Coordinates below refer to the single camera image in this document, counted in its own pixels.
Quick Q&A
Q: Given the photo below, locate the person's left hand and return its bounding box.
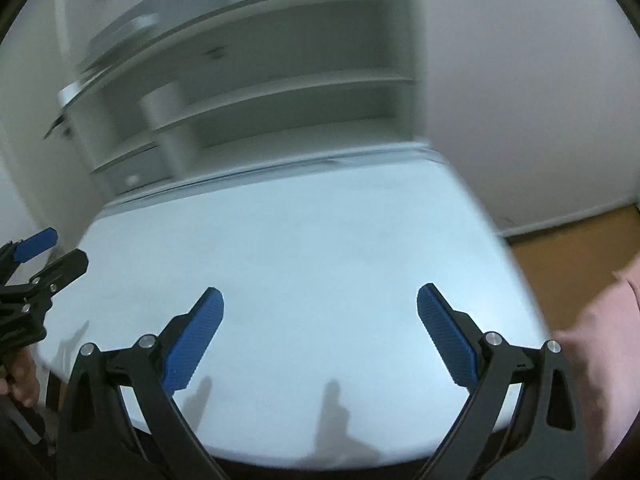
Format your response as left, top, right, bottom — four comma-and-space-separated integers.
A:
1, 347, 40, 408

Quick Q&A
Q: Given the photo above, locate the pink bed blanket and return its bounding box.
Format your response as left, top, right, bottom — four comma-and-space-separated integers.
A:
553, 259, 639, 470

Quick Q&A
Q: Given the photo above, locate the white round table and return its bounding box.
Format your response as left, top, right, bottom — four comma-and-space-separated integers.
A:
38, 153, 548, 468

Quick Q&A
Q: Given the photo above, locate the white shelving unit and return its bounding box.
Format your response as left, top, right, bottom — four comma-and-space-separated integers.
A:
54, 0, 423, 204

